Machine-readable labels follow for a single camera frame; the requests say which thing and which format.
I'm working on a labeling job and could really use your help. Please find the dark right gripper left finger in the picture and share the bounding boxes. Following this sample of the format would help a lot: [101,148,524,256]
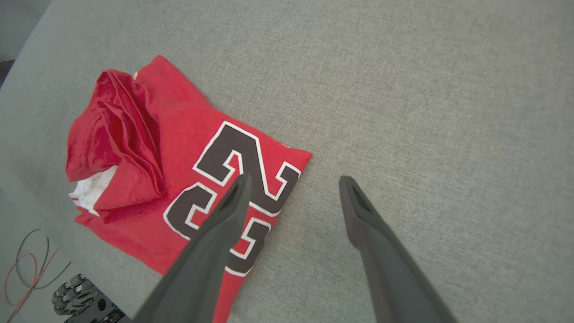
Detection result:
[134,174,252,323]

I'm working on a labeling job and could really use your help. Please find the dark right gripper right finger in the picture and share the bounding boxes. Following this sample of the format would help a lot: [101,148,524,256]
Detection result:
[339,176,458,323]

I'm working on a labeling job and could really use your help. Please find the red white basketball jersey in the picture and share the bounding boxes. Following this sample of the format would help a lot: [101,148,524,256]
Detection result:
[66,55,313,323]

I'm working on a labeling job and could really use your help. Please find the orange floor cable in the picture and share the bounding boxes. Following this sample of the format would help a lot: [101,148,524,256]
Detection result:
[4,249,59,323]

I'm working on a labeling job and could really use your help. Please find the black floor cable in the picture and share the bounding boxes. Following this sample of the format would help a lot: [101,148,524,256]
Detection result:
[16,229,72,290]

